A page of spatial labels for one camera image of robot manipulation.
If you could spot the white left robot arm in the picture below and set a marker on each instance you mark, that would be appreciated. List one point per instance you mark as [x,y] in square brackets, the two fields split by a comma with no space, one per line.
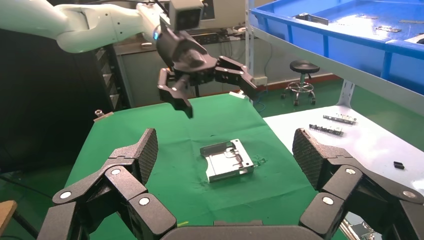
[82,23]

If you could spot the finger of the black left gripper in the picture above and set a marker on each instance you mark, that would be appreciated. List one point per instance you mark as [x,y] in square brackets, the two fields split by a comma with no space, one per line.
[236,74]
[172,92]

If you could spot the white wall socket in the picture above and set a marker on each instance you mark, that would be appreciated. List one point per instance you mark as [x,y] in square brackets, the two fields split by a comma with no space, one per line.
[260,80]

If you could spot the small black plastic part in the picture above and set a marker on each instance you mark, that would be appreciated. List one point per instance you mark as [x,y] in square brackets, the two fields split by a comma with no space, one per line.
[399,165]

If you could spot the grey shelf leg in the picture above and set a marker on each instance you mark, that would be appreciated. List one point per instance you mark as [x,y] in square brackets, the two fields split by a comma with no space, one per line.
[250,49]

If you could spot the black round stool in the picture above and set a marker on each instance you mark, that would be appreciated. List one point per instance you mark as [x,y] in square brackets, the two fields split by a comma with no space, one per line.
[304,67]

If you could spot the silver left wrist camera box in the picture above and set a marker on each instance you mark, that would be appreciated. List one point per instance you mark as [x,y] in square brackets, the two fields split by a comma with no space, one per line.
[185,15]

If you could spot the blue plastic bin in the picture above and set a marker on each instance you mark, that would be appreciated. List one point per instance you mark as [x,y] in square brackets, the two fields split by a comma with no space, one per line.
[348,49]

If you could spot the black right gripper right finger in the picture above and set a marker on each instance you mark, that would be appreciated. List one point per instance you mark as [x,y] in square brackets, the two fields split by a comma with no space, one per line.
[344,179]

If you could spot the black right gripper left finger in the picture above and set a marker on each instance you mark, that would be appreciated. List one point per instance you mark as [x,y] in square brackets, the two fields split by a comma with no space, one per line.
[109,198]

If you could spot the white desktop machine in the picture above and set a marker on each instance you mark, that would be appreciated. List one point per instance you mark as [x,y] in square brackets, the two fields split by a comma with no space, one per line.
[225,13]

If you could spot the green table cloth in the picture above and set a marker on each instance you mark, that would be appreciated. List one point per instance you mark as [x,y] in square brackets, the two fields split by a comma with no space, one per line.
[185,139]

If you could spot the white flat board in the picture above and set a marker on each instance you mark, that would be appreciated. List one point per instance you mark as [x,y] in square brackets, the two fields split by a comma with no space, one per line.
[364,149]

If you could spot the small notched metal strip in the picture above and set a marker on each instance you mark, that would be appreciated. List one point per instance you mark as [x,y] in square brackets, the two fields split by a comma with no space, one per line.
[341,119]
[326,130]

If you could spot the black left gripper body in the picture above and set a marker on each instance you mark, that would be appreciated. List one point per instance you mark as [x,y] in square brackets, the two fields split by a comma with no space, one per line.
[185,53]

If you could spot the bent sheet metal bracket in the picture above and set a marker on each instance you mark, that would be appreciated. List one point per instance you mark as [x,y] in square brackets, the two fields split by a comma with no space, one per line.
[228,165]
[416,38]
[313,19]

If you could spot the wooden board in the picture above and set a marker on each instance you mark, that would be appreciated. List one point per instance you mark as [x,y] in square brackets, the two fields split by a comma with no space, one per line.
[6,212]

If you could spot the grey tape piece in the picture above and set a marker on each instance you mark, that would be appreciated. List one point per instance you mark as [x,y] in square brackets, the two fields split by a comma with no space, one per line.
[410,21]

